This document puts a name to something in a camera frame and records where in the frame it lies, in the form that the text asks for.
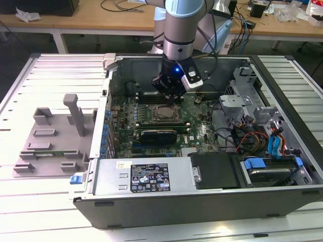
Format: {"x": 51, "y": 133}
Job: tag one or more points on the silver CPU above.
{"x": 166, "y": 112}

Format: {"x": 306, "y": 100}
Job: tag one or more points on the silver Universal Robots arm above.
{"x": 179, "y": 30}

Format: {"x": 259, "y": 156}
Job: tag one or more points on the CPU socket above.
{"x": 180, "y": 121}

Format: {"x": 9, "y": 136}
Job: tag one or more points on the black RAM slot bank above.
{"x": 149, "y": 97}
{"x": 161, "y": 125}

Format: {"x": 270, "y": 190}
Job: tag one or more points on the green motherboard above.
{"x": 130, "y": 113}

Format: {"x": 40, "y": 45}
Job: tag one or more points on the black graphics card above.
{"x": 157, "y": 137}

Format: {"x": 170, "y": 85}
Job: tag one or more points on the white labelled box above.
{"x": 227, "y": 47}

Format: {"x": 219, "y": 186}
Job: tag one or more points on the silver metal drive cage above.
{"x": 236, "y": 100}

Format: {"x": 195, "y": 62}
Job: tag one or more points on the tall black box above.
{"x": 233, "y": 7}

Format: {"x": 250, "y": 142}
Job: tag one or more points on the small black adapter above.
{"x": 251, "y": 24}

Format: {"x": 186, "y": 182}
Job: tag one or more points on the black plastic shroud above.
{"x": 213, "y": 171}

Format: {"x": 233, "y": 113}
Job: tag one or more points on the silver power supply unit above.
{"x": 112, "y": 176}

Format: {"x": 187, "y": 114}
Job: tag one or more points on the black open PC case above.
{"x": 176, "y": 209}

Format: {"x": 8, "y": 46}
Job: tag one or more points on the green RAM stick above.
{"x": 59, "y": 152}

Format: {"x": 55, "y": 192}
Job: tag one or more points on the grey parts rack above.
{"x": 61, "y": 161}

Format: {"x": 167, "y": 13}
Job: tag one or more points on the blue case latch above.
{"x": 75, "y": 179}

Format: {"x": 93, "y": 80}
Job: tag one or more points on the hard disk in blue carrier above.
{"x": 268, "y": 176}

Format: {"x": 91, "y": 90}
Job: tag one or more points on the clear plastic bags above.
{"x": 290, "y": 12}

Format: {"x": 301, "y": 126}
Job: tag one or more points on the large black box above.
{"x": 38, "y": 6}

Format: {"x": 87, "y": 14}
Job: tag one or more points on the crumpled white paper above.
{"x": 27, "y": 16}

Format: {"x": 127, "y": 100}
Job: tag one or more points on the red white package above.
{"x": 314, "y": 10}

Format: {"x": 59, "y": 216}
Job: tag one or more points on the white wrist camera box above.
{"x": 189, "y": 84}

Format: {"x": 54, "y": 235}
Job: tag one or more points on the wooden desk white frame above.
{"x": 75, "y": 22}

